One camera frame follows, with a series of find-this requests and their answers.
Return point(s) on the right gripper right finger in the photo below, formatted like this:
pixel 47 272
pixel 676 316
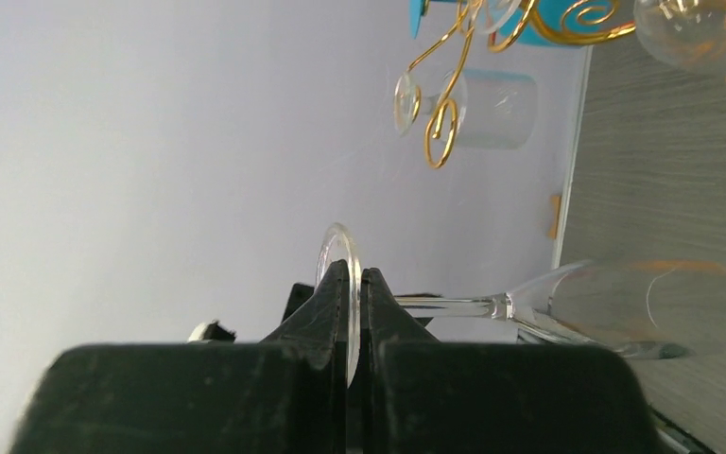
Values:
pixel 430 396

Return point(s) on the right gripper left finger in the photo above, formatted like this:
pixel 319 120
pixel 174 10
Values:
pixel 283 394

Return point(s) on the clear champagne flute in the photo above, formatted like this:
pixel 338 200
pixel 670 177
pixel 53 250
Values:
pixel 639 309

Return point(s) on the clear tumbler wine glass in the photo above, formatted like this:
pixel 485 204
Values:
pixel 496 110

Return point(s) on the clear round wine glass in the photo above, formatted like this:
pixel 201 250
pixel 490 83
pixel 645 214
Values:
pixel 687 34

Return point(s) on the blue wine glass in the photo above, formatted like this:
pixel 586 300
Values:
pixel 503 16

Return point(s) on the gold wire glass rack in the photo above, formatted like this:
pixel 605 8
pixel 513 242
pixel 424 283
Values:
pixel 452 50

